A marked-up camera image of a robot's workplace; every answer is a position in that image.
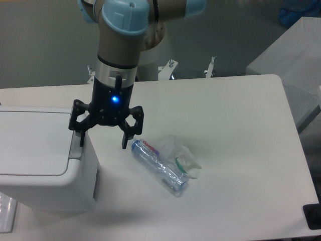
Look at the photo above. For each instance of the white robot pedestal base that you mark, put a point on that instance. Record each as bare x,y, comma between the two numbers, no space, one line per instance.
146,70

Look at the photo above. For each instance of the blue plastic bag background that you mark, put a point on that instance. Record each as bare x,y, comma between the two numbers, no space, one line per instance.
291,11

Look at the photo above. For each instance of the white covered box right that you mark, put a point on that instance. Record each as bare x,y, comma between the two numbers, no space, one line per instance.
295,58

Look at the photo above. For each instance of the crumpled clear plastic bag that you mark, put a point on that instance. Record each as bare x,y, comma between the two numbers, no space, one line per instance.
178,153

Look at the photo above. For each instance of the clear plastic sheet bottom left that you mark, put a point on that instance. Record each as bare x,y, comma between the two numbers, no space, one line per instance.
8,213

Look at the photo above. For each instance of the white trash can with lid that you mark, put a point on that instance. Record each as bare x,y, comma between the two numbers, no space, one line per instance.
44,165

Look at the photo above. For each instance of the black device at table edge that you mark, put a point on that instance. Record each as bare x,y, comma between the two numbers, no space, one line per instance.
312,215

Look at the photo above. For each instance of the clear plastic water bottle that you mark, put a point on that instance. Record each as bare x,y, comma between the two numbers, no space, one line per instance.
167,173

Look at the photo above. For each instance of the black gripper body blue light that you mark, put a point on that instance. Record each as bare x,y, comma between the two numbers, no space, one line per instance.
109,106

